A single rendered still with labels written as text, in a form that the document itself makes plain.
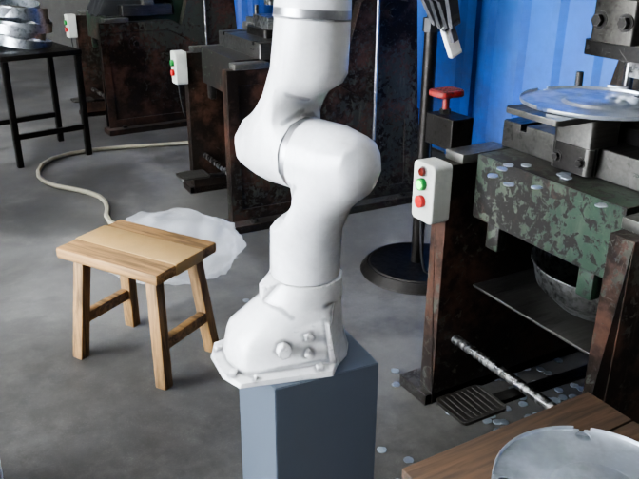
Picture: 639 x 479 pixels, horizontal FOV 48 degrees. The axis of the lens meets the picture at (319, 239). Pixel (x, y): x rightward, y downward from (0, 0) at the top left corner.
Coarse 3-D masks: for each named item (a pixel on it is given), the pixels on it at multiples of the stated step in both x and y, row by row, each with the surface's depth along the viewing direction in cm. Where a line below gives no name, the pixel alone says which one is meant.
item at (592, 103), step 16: (528, 96) 147; (544, 96) 147; (560, 96) 147; (576, 96) 144; (592, 96) 144; (608, 96) 144; (624, 96) 148; (560, 112) 132; (576, 112) 134; (592, 112) 134; (608, 112) 134; (624, 112) 134
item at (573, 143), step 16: (512, 112) 138; (528, 112) 134; (544, 112) 135; (560, 128) 144; (576, 128) 140; (592, 128) 137; (608, 128) 138; (560, 144) 144; (576, 144) 141; (592, 144) 138; (608, 144) 140; (560, 160) 145; (576, 160) 141; (592, 160) 139; (592, 176) 141
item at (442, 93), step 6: (432, 90) 164; (438, 90) 163; (444, 90) 162; (450, 90) 162; (456, 90) 163; (462, 90) 163; (438, 96) 162; (444, 96) 161; (450, 96) 162; (456, 96) 163; (462, 96) 164; (444, 102) 165; (444, 108) 165
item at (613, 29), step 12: (600, 0) 138; (612, 0) 135; (624, 0) 133; (636, 0) 132; (600, 12) 138; (612, 12) 136; (624, 12) 134; (636, 12) 132; (600, 24) 138; (612, 24) 136; (624, 24) 133; (636, 24) 132; (600, 36) 139; (612, 36) 137; (624, 36) 135; (636, 36) 134
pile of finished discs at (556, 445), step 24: (528, 432) 113; (552, 432) 114; (576, 432) 114; (600, 432) 114; (504, 456) 109; (528, 456) 109; (552, 456) 109; (576, 456) 109; (600, 456) 109; (624, 456) 109
